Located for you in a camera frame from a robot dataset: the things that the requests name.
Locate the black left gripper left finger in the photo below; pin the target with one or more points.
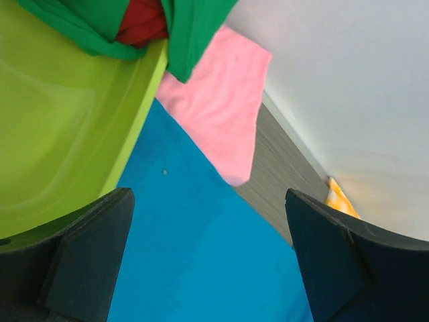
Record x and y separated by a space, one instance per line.
67 268

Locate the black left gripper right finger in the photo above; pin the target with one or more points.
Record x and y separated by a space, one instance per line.
353 270

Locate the orange checkered cloth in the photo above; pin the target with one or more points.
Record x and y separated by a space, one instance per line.
337 200

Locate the blue t shirt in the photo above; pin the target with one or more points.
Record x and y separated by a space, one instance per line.
196 250

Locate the lime green plastic basin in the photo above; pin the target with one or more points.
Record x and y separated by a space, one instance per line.
69 121

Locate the folded pink t shirt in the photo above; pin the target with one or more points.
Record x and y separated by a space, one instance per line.
218 106

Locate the red t shirt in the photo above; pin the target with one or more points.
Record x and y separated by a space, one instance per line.
143 21

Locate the green t shirt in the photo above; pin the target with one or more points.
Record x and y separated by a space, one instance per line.
94 25

